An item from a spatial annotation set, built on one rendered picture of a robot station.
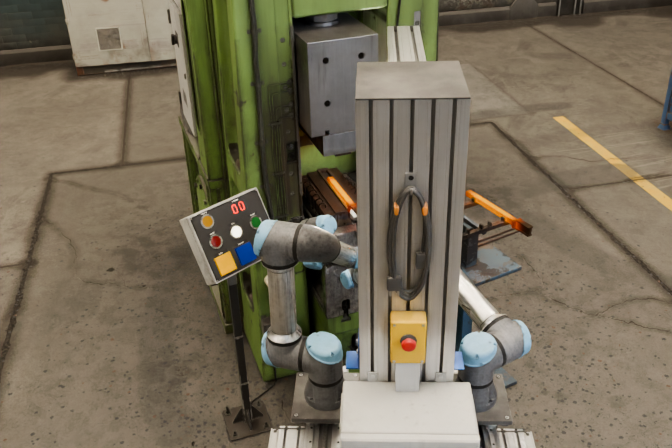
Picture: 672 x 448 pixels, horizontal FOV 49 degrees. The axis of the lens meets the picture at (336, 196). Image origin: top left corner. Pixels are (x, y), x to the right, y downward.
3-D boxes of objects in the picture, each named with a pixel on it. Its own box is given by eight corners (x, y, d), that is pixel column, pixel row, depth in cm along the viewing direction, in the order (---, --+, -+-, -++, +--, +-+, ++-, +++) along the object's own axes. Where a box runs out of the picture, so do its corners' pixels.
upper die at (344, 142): (367, 149, 315) (367, 128, 311) (323, 156, 310) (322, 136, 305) (335, 114, 350) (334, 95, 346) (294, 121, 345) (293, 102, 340)
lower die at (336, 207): (368, 220, 332) (368, 204, 328) (326, 229, 327) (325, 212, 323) (337, 181, 367) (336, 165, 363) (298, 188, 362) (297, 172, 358)
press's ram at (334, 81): (397, 123, 315) (398, 31, 295) (311, 138, 304) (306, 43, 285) (361, 91, 350) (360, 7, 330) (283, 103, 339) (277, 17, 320)
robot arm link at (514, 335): (497, 376, 243) (403, 260, 274) (529, 358, 250) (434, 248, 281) (508, 355, 235) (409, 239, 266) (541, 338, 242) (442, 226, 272)
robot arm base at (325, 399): (348, 411, 243) (347, 388, 238) (302, 410, 244) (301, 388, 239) (349, 379, 256) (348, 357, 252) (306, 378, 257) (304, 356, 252)
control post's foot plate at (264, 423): (275, 430, 345) (274, 416, 341) (229, 444, 339) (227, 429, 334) (263, 399, 363) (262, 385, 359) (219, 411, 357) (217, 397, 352)
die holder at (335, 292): (402, 301, 353) (403, 220, 331) (326, 319, 342) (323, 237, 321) (359, 243, 399) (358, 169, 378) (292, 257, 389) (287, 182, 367)
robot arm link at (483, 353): (449, 370, 245) (451, 338, 238) (480, 355, 251) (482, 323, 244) (474, 391, 236) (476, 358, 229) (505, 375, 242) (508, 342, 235)
